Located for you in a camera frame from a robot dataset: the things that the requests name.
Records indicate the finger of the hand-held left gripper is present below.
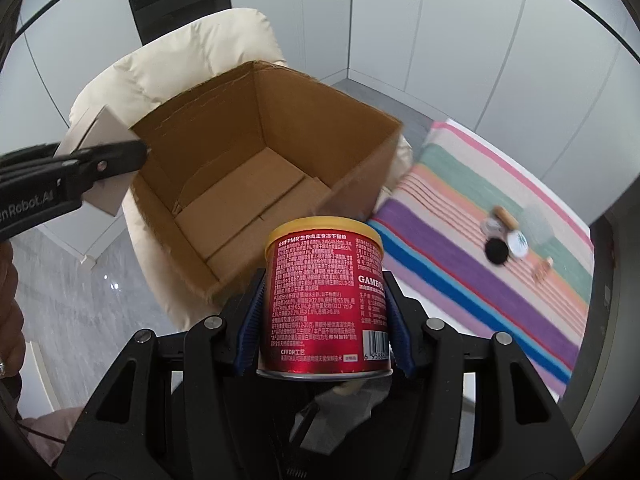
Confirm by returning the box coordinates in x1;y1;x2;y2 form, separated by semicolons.
49;139;151;202
0;143;62;163

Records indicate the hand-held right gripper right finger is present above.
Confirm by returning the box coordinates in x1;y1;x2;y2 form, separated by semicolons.
383;270;586;480

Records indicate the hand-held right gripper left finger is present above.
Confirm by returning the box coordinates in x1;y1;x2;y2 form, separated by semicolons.
55;269;266;480

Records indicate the red pet food can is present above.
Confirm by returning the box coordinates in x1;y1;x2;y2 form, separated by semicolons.
256;217;393;378

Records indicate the white round powder compact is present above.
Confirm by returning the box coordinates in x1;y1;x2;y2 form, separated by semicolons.
505;230;530;261

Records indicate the brown cardboard box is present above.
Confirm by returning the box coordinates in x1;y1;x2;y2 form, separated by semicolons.
55;59;405;306

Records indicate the white crumpled paper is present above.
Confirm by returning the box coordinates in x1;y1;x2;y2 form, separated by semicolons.
295;375;396;453

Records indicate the striped colourful blanket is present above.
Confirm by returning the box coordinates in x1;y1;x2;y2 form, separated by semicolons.
367;119;596;401

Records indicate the black round lid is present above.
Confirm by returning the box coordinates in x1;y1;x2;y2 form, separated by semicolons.
484;239;510;266

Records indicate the pink garment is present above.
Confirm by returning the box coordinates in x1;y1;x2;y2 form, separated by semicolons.
25;406;82;455

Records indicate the white wardrobe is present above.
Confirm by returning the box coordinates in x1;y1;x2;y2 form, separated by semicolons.
15;0;640;226

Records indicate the thin black cable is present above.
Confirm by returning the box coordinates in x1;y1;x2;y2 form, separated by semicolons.
0;385;56;443

